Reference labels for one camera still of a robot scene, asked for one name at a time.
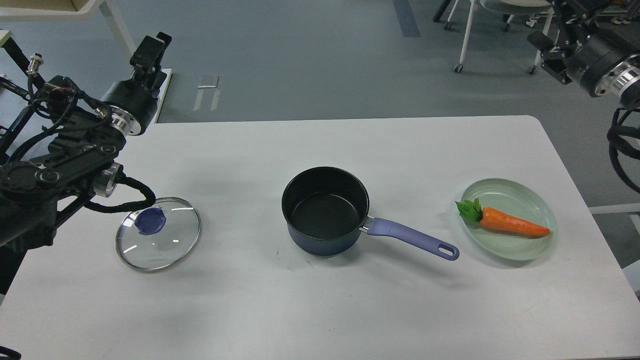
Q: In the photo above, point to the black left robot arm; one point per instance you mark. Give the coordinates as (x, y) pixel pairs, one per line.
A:
(58, 156)

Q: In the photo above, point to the black metal rack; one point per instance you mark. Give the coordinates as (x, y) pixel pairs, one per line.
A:
(14, 131)

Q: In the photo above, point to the blue pot with handle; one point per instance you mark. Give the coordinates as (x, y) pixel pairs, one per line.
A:
(326, 209)

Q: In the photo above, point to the white desk frame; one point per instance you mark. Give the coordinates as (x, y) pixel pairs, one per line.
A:
(90, 40)

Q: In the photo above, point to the glass lid with blue knob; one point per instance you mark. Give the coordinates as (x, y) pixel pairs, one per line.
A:
(158, 237)

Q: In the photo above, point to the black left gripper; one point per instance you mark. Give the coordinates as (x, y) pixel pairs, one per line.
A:
(134, 103)

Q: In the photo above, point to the orange toy carrot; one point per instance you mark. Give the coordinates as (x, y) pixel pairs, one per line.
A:
(497, 220)

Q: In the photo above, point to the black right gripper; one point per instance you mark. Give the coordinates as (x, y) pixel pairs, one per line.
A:
(597, 59)

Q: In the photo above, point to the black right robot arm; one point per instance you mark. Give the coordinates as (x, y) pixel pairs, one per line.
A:
(619, 134)

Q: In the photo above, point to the light green plate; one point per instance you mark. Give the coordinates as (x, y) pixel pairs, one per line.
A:
(520, 201)

